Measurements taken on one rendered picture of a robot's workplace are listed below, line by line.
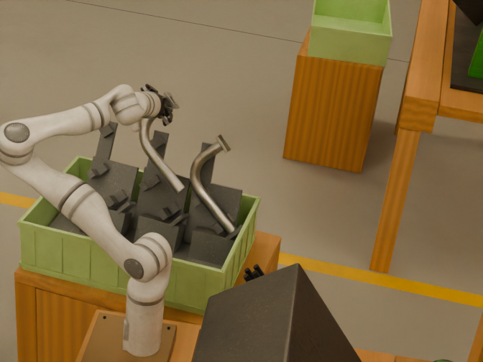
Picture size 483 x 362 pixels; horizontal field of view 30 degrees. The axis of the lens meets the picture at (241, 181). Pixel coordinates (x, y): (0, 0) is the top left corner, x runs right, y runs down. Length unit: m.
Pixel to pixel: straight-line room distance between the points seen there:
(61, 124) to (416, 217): 2.76
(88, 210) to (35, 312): 0.74
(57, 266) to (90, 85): 3.03
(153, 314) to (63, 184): 0.38
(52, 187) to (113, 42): 4.12
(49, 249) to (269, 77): 3.46
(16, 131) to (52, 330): 0.82
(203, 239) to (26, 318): 0.59
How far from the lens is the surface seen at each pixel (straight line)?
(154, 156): 2.65
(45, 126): 2.21
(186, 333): 2.44
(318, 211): 4.57
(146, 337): 2.25
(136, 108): 2.32
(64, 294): 2.70
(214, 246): 2.67
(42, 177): 2.20
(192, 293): 2.55
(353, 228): 4.48
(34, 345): 2.88
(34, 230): 2.64
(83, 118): 2.26
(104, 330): 2.36
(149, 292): 2.17
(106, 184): 2.81
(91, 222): 2.12
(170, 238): 2.70
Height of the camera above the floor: 2.45
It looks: 31 degrees down
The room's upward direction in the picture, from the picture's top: 7 degrees clockwise
